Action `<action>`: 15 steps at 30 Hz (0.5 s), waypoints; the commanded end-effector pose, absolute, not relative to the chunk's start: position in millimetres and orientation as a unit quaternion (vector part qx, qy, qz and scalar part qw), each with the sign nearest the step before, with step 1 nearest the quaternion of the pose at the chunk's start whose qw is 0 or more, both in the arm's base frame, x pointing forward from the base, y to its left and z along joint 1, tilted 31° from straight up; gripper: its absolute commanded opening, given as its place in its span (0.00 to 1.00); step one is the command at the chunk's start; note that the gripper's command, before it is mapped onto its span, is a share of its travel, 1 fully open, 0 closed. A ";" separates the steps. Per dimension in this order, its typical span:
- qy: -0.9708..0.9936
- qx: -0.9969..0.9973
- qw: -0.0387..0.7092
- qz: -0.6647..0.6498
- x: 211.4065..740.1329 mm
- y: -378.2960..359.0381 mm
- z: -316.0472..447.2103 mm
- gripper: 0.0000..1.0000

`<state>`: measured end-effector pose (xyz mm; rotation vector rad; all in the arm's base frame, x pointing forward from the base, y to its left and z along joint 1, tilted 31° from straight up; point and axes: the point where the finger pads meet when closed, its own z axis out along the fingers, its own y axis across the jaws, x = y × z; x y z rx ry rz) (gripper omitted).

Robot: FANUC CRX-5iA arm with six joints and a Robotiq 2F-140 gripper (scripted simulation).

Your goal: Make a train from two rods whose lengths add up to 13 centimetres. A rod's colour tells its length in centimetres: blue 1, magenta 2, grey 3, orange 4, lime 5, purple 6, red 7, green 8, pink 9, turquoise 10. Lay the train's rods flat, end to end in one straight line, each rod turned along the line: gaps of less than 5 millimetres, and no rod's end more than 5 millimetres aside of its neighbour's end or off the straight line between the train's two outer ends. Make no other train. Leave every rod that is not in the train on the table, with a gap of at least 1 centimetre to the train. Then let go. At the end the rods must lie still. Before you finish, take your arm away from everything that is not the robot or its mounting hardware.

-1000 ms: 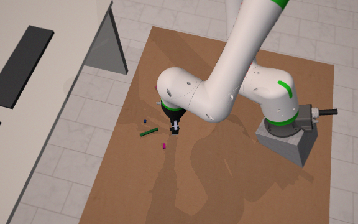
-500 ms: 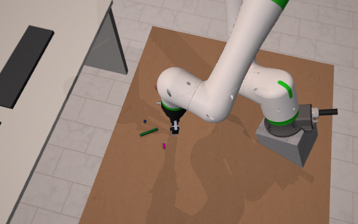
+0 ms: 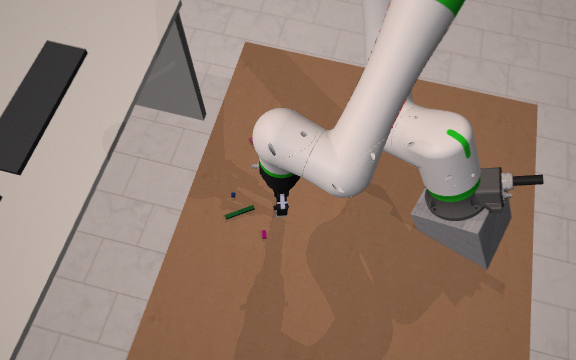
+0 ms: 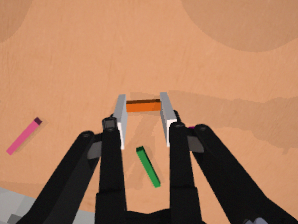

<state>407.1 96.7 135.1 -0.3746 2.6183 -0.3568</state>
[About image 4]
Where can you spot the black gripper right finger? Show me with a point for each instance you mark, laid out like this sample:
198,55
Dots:
241,199

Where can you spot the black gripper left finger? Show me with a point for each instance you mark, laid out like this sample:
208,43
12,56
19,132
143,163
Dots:
60,199

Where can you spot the green rod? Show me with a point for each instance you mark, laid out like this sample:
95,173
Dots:
148,166

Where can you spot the pink rod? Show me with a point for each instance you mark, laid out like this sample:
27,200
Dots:
34,124

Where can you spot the orange rod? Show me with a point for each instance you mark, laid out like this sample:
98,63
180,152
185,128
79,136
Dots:
143,105

